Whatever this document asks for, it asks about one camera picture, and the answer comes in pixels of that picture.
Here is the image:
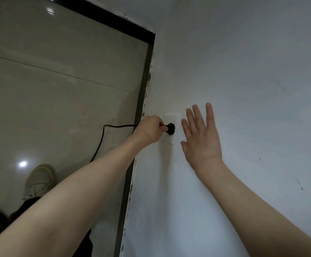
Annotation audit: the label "person's right hand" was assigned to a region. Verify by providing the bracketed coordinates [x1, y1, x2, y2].
[180, 103, 223, 176]

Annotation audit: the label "person's left hand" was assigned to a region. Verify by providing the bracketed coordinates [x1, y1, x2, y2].
[133, 115, 169, 144]

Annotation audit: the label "black power cord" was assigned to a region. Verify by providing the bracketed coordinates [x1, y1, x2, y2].
[89, 122, 176, 163]

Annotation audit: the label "person's left forearm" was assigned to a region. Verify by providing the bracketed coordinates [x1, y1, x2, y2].
[0, 135, 148, 257]

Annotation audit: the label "person's right forearm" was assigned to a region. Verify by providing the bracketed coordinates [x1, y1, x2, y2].
[195, 157, 311, 257]

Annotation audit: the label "black baseboard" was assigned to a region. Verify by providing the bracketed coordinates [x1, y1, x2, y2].
[40, 0, 156, 257]

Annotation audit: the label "black trousers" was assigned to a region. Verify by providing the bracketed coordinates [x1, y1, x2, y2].
[10, 196, 94, 257]

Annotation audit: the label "white wall socket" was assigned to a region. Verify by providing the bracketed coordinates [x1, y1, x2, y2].
[160, 112, 180, 145]

